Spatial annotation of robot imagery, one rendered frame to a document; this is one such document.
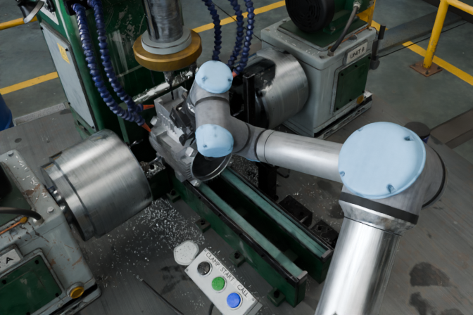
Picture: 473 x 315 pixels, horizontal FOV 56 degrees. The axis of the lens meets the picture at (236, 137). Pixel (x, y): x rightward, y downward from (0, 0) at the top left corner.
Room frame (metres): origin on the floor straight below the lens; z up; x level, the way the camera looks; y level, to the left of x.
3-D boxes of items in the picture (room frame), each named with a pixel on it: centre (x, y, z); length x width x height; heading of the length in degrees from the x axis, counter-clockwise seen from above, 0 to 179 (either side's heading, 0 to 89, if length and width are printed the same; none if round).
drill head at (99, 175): (0.80, 0.42, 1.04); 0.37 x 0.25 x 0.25; 129
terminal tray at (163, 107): (1.04, 0.16, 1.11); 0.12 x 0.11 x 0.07; 39
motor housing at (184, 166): (1.01, 0.13, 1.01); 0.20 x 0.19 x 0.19; 39
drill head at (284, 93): (1.23, -0.12, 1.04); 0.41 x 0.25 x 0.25; 129
